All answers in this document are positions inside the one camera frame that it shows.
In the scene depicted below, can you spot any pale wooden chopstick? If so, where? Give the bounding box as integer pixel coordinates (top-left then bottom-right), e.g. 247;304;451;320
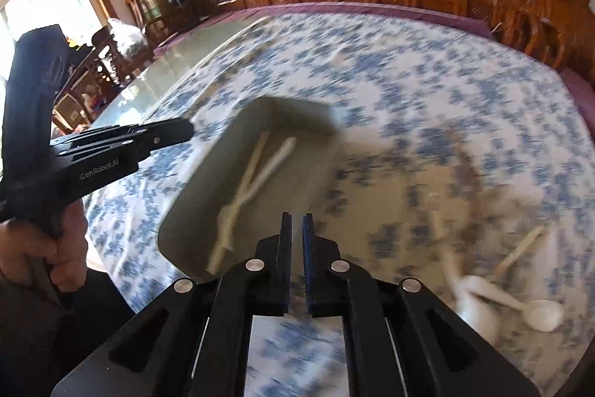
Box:
205;131;271;276
492;224;546;282

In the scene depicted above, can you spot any dark wooden chair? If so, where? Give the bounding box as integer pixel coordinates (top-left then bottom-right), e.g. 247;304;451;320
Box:
50;29;155;134

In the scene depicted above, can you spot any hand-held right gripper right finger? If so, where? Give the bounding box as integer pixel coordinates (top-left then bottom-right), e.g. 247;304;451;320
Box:
302;214;542;397

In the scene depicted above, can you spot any metal tray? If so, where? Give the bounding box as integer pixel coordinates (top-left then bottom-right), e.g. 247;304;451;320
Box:
158;96;343;285

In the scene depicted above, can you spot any wooden armchair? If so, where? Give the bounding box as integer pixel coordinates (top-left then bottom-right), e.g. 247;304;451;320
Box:
497;4;579;72

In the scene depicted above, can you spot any white plastic spoon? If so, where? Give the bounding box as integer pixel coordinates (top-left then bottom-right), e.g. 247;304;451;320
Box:
469;278;564;331
445;267;502;336

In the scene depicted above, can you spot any blue floral tablecloth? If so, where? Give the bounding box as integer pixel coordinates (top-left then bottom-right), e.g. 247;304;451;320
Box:
84;13;589;397

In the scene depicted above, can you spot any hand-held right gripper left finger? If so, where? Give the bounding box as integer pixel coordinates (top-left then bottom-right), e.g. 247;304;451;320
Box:
51;212;293;397

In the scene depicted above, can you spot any person's left hand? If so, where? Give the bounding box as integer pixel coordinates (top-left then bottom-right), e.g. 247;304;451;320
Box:
0;205;87;296

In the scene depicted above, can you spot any person's left forearm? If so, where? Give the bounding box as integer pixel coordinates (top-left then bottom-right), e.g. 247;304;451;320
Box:
0;273;136;397

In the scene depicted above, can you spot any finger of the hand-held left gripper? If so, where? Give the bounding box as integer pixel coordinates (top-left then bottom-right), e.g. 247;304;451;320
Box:
51;119;195;167

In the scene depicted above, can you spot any clear plastic bag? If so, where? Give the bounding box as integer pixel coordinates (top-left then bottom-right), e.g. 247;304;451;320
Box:
108;17;146;54

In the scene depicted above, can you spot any white curved utensil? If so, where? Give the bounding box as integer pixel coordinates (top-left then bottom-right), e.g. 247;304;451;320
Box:
218;137;298;223

